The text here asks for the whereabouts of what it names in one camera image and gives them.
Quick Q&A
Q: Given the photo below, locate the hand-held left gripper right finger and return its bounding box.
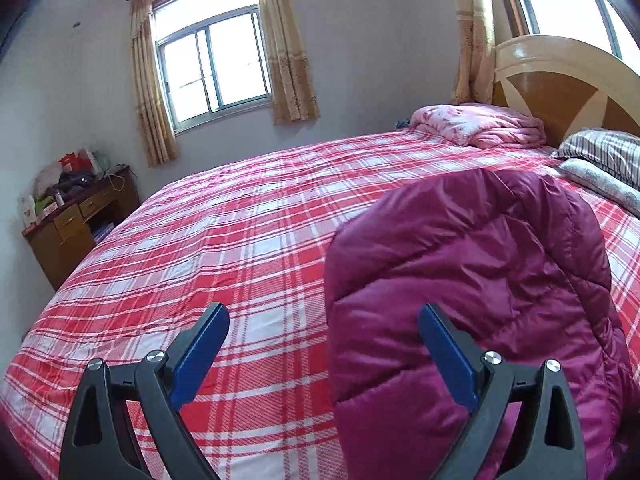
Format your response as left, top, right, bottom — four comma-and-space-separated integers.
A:
417, 303, 588, 480

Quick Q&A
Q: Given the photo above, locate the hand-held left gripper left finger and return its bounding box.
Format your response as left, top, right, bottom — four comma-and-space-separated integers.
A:
59, 302, 231, 480

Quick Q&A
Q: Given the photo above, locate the purple down jacket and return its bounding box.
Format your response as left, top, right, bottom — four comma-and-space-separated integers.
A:
324, 167, 640, 480

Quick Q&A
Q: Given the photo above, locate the dark purple clothes pile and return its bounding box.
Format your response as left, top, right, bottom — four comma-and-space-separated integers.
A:
60, 172, 96, 193

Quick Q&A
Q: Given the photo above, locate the red plaid bed sheet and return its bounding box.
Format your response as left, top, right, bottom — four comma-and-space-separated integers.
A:
0, 130, 640, 480

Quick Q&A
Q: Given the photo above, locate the brown wooden desk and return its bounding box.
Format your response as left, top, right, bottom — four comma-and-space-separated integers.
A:
21, 165, 141, 292

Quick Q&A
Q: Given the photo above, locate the red paper bag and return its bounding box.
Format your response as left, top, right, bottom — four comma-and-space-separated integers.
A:
59, 150, 93, 173

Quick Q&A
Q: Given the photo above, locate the grey floral pillow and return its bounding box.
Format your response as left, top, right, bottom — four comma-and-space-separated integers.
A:
559, 158, 640, 220

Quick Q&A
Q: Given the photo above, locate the white plastic bag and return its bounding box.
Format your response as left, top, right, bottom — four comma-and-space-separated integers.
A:
34, 162, 63, 196

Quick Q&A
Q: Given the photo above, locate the pink floral quilt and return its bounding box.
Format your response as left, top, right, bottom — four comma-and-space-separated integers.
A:
410, 103, 547, 150

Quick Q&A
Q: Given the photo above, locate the grey striped pillow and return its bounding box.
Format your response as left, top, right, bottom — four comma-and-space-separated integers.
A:
556, 129, 640, 188

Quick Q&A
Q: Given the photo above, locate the beige patterned curtain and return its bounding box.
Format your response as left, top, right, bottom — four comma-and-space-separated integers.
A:
129, 0, 180, 167
450, 0, 498, 106
252, 0, 321, 126

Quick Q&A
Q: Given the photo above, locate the cream and brown headboard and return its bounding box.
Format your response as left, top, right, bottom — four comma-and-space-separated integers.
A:
492, 35, 640, 148

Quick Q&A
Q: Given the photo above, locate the sliding glass window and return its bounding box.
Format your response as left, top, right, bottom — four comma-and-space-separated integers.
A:
150, 5, 273, 136

